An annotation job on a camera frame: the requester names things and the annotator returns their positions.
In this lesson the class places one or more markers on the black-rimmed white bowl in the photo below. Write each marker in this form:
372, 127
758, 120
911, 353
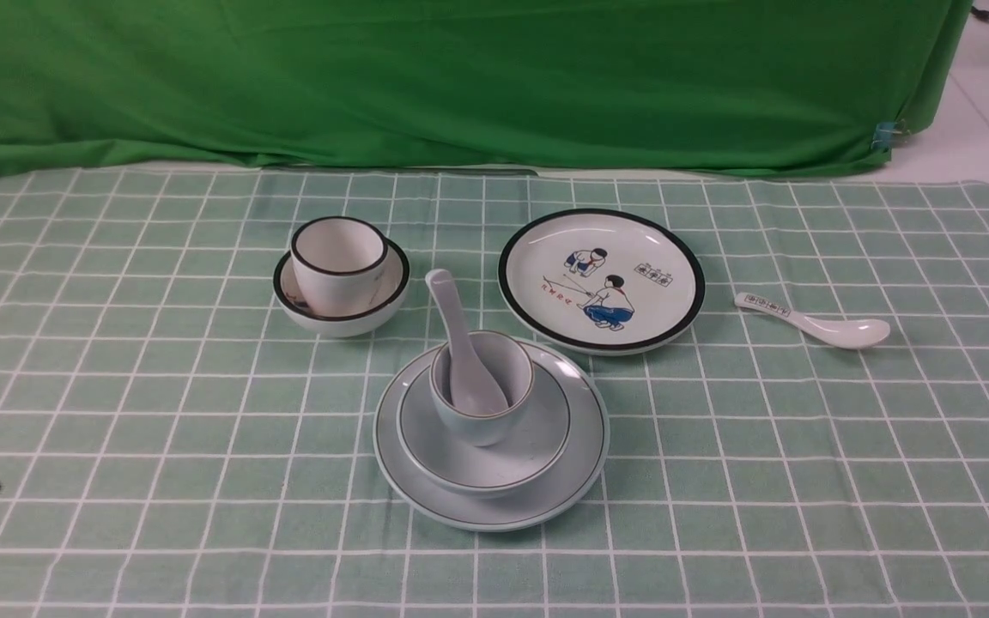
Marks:
390, 295

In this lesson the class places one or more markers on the pale blue cup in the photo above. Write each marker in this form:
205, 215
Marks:
513, 370

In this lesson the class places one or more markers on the plain white spoon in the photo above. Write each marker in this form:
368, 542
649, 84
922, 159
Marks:
473, 388

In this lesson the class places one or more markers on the white spoon with print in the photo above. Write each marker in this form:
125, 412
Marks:
846, 334

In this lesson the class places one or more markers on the black-rimmed white cup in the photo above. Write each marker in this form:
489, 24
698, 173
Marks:
338, 262

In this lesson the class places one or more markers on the blue binder clip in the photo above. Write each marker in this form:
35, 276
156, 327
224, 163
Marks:
886, 136

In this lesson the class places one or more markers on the pale blue plate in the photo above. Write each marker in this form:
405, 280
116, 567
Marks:
552, 494

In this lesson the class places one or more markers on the pale blue bowl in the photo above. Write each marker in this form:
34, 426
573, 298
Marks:
529, 450

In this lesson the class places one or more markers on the green checked tablecloth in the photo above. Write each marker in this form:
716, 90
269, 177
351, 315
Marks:
172, 444

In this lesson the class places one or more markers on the illustrated black-rimmed plate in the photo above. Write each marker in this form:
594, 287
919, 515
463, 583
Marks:
601, 282

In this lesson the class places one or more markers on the green backdrop cloth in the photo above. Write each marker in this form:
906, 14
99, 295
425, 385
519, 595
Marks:
773, 89

